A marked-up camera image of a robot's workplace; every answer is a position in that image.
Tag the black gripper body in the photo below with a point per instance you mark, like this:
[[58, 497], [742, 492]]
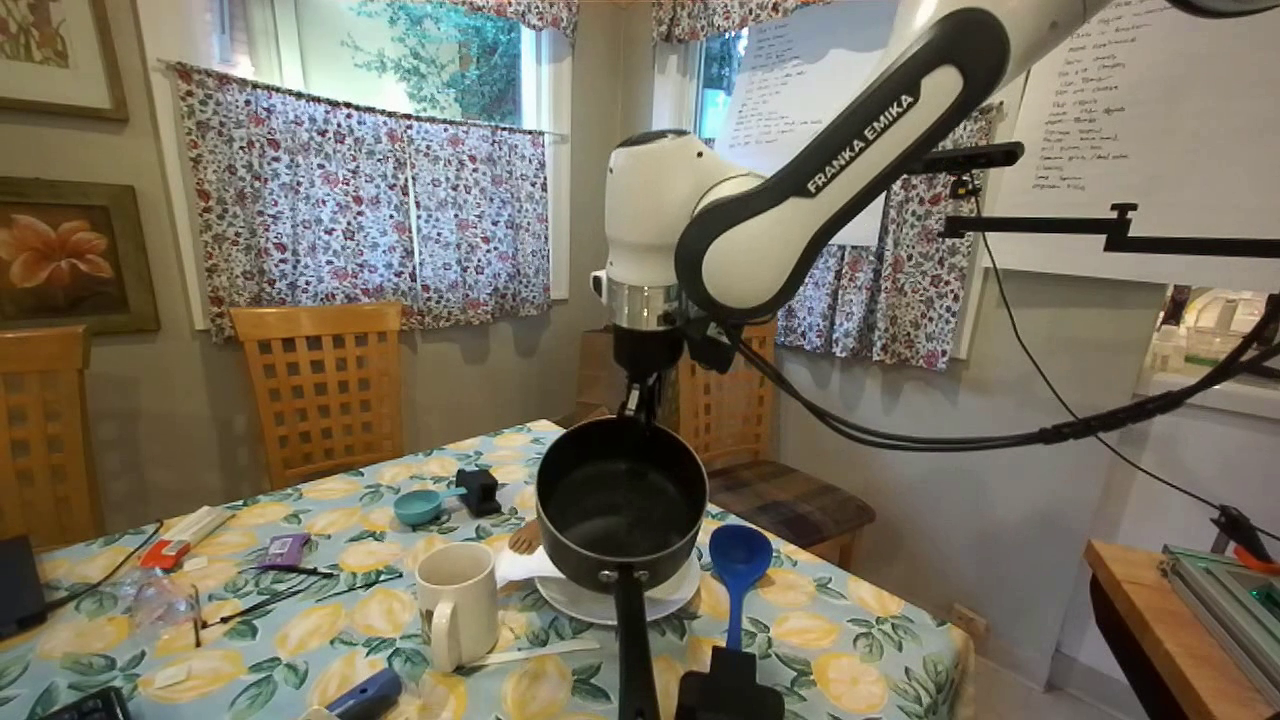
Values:
[[646, 361]]

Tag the black pot with handle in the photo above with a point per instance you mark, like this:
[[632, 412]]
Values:
[[622, 504]]

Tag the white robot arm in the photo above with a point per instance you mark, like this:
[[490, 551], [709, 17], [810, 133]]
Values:
[[696, 247]]

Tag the wooden chair with cushion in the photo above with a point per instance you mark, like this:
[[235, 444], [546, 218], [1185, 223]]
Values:
[[728, 423]]

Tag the small black box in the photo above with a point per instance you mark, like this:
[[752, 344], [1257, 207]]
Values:
[[478, 492]]

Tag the blue plastic ladle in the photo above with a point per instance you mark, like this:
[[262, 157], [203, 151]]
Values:
[[739, 560]]

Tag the white paper napkin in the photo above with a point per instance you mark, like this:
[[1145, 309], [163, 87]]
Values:
[[535, 566]]

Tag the white plate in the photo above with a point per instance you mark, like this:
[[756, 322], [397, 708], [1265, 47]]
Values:
[[602, 608]]

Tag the floral curtain right window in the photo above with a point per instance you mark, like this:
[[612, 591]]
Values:
[[897, 299]]

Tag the floral curtain window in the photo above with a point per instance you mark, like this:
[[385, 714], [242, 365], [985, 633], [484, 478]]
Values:
[[322, 200], [897, 299]]

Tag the small teal bowl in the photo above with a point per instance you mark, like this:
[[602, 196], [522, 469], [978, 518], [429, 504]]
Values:
[[418, 511]]

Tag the white ceramic mug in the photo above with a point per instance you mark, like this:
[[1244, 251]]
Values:
[[457, 594]]

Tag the wooden chair left of window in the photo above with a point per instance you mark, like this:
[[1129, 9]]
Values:
[[326, 386]]

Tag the floral lemon tablecloth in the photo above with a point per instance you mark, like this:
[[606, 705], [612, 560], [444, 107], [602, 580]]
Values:
[[281, 646]]

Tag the floral curtain left window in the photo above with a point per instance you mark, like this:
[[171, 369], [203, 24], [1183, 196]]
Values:
[[322, 200]]

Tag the purple snack packet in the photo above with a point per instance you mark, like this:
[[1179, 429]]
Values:
[[286, 551]]

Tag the blue pen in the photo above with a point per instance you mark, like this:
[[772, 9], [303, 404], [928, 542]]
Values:
[[371, 699]]

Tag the red white packet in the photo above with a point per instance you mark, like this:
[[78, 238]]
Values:
[[164, 553]]

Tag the white whiteboard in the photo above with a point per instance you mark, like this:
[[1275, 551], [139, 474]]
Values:
[[1141, 107]]

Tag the flower painting framed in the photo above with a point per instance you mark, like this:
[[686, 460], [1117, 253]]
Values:
[[72, 253]]

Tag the wooden chair far left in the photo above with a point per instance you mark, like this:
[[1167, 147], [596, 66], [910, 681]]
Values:
[[45, 466]]

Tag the wooden side table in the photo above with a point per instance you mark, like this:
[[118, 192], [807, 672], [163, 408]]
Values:
[[1168, 656]]

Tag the upper framed picture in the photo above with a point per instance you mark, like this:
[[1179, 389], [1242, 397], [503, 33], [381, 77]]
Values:
[[58, 62]]

